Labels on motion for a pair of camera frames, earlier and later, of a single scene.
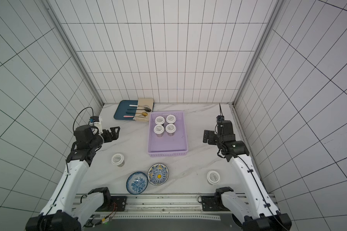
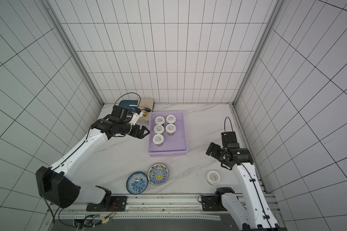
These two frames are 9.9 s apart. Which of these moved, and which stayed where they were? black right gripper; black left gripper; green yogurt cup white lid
Moved: black left gripper; black right gripper
Stayed: green yogurt cup white lid
